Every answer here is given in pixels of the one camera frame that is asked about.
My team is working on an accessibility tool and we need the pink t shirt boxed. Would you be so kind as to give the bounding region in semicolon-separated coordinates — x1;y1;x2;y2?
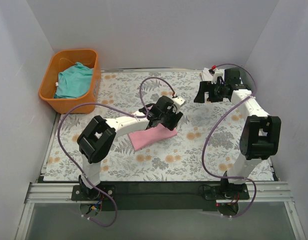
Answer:
128;124;177;151

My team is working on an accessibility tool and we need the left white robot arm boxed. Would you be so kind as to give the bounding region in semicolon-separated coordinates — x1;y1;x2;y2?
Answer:
77;96;185;200

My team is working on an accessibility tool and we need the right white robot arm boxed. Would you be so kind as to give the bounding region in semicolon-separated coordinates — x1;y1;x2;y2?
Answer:
194;66;281;204

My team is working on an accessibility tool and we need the folded white t shirt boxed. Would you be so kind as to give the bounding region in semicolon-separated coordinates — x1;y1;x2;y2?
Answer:
201;68;215;82

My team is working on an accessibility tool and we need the floral table mat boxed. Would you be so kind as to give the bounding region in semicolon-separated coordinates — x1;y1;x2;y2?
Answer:
43;71;245;182

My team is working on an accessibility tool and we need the teal t shirt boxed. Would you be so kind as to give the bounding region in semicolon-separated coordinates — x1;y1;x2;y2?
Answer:
54;62;94;99

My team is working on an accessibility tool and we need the orange plastic basket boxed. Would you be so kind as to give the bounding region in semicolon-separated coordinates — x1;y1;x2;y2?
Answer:
38;48;101;114

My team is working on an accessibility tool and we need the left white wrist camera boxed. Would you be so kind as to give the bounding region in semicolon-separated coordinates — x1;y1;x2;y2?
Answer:
172;95;186;110

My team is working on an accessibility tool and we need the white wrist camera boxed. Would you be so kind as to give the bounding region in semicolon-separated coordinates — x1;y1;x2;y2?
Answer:
209;65;224;84
172;95;186;110

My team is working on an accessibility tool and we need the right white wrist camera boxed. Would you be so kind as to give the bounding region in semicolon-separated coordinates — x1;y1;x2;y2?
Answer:
209;65;224;84

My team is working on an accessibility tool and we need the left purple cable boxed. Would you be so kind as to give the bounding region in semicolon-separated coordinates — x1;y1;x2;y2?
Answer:
57;77;177;228

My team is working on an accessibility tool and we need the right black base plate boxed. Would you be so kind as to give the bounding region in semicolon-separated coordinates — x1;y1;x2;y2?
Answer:
198;182;250;201

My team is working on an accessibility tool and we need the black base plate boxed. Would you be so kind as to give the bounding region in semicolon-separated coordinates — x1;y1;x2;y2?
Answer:
198;182;250;201
71;184;116;201

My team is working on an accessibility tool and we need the aluminium frame rail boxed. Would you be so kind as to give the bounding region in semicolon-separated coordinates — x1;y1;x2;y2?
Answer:
25;181;293;203

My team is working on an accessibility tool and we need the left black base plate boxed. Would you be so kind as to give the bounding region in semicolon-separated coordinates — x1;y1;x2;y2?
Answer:
71;184;116;201

